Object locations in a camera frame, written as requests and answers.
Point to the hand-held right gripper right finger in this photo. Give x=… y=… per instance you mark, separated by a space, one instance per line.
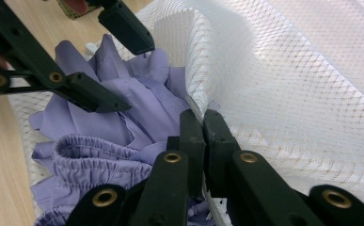
x=233 y=169

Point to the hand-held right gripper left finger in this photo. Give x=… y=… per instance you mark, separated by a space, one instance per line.
x=182 y=163

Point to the purple garment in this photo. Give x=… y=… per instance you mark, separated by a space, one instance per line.
x=113 y=122

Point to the green woven basket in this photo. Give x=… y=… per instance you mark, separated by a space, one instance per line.
x=71 y=15

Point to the white mesh laundry bag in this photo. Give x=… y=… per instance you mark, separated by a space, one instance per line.
x=295 y=94

